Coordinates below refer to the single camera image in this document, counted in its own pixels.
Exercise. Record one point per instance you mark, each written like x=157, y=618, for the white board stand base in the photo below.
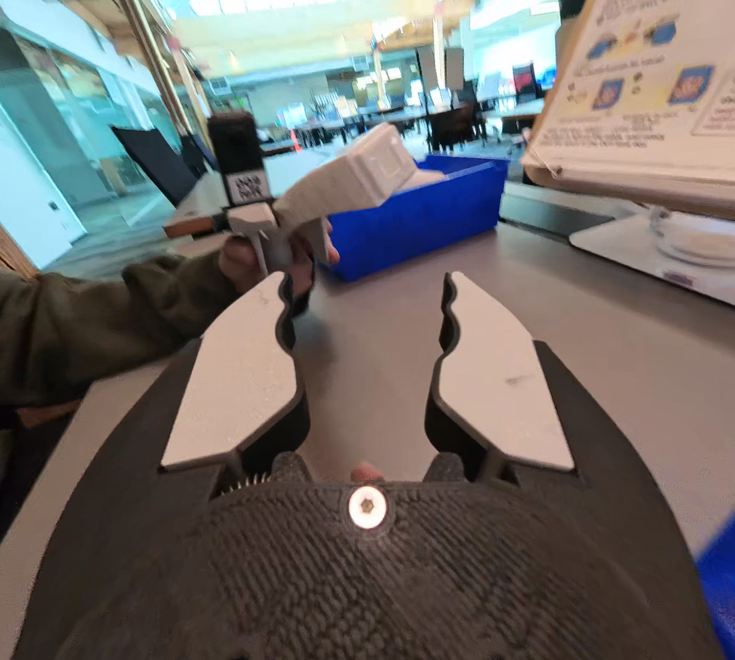
x=631, y=258

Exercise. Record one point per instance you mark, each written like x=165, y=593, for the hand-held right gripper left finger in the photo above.
x=235, y=384

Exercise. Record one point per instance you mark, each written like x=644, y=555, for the person's left forearm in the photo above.
x=115, y=321

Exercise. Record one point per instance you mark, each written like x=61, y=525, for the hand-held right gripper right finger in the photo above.
x=499, y=395

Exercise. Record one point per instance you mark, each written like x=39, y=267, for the wide wooden pillar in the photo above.
x=14, y=258

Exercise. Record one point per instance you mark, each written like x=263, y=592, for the white tile strip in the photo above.
x=379, y=154

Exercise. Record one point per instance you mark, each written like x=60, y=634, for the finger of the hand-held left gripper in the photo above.
x=252, y=217
x=304, y=200

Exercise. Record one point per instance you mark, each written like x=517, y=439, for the person's right hand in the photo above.
x=367, y=473

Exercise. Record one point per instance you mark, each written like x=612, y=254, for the black tablet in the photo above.
x=551, y=212

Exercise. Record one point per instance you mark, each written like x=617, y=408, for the wooden display board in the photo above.
x=574, y=183

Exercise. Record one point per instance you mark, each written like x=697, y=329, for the printed instruction sheet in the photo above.
x=649, y=68

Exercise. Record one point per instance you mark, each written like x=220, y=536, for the wood edged grey desk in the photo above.
x=195, y=206

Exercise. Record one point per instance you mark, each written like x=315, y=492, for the blue plastic bin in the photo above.
x=413, y=229
x=718, y=585

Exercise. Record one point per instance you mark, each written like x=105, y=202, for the black red office chair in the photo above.
x=524, y=79

